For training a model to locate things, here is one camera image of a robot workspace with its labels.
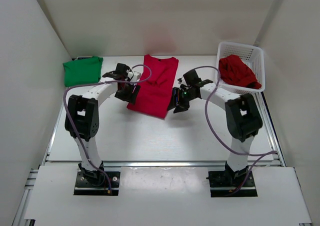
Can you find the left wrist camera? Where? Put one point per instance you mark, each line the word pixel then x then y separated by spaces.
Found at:
pixel 135 76

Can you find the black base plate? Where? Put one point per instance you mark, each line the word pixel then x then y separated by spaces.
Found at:
pixel 84 187
pixel 232 186

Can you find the green t shirt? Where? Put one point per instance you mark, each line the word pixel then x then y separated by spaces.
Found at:
pixel 82 71

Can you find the aluminium frame rail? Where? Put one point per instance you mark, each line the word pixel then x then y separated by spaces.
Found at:
pixel 110 164

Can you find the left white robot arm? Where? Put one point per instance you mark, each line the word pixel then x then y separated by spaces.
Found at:
pixel 82 117

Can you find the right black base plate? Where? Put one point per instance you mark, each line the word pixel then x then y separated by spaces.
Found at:
pixel 232 186

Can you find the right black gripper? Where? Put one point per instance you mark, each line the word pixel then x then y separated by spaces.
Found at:
pixel 181 106

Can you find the white plastic basket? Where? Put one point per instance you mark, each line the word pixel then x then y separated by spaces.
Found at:
pixel 250 55

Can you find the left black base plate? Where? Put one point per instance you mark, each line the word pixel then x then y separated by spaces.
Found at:
pixel 84 187

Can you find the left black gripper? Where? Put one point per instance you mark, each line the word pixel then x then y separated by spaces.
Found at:
pixel 131 97

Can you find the dark red t shirt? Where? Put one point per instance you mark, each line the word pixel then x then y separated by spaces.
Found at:
pixel 236 73

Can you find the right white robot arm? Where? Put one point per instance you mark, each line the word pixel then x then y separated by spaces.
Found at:
pixel 243 122

